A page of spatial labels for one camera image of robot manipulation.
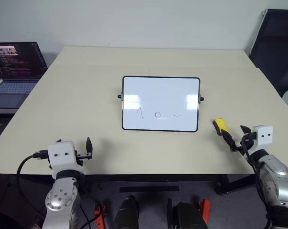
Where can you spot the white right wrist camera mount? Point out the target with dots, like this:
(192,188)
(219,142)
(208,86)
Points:
(263,137)

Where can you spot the black table foot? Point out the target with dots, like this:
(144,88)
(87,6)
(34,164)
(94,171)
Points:
(232,184)

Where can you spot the orange bracket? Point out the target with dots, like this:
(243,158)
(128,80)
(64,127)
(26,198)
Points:
(205,211)
(99,214)

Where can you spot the black office chair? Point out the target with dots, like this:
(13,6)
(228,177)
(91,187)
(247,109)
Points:
(275,52)

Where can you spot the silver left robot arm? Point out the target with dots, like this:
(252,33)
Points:
(61,198)

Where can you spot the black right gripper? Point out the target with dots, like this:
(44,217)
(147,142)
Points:
(247,140)

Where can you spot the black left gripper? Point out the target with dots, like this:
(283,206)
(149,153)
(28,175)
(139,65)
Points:
(82,156)

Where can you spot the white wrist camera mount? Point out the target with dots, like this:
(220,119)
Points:
(62,155)
(263,137)

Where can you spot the dark rounded shape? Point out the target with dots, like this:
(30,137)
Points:
(189,215)
(125,212)

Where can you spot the open grey laptop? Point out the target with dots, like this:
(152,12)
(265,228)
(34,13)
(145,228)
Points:
(14,88)

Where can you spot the yellow sponge with dark scrubber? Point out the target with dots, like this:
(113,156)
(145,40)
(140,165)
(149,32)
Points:
(221,124)

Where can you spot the black table crossbar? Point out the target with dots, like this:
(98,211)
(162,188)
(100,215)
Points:
(149,189)

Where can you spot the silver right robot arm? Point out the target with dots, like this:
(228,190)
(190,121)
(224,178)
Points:
(275,176)

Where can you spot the white board with black frame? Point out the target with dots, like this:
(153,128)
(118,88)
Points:
(160,100)

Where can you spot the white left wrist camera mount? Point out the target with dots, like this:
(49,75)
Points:
(62,155)

